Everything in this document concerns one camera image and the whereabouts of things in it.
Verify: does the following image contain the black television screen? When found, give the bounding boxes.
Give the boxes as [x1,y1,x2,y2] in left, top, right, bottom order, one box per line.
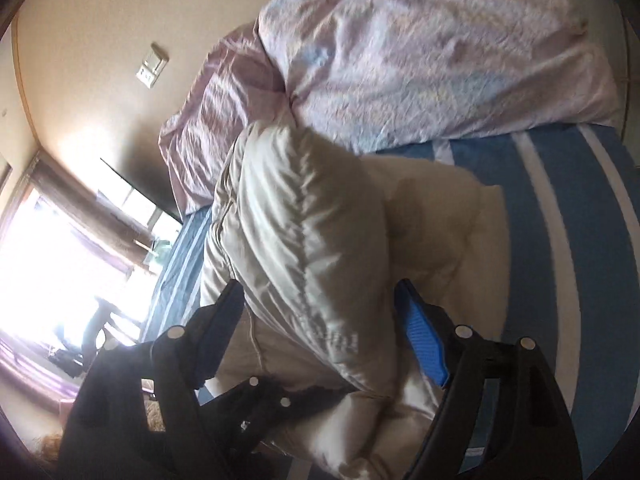
[100,157,183,223]

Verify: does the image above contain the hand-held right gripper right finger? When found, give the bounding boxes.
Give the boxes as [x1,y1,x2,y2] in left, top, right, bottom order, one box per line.
[394,280,583,480]

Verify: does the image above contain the black floor stand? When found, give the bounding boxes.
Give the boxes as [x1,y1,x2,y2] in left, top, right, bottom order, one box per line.
[82,297,126,361]

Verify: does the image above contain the pink floral duvet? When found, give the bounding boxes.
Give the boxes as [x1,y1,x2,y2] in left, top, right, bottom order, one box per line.
[159,0,621,213]

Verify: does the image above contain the brown curtain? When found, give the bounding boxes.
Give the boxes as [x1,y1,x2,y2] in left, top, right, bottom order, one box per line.
[27,152,156,276]

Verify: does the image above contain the blue striped bed sheet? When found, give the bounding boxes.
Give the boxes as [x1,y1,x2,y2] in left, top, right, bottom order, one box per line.
[140,122,640,480]

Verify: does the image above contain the bright window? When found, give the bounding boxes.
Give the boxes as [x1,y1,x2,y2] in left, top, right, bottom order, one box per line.
[0,160,161,376]

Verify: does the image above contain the white puffer jacket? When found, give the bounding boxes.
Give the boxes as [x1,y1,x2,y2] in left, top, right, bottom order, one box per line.
[197,120,511,480]

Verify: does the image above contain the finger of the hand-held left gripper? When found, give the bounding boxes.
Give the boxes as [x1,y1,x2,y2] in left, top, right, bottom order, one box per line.
[200,376,351,431]

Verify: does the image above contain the beige fuzzy garment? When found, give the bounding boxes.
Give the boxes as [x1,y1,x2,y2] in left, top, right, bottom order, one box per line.
[142,392,168,433]

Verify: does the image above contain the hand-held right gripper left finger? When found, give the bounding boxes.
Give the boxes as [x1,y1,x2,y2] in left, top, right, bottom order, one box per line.
[57,280,245,480]

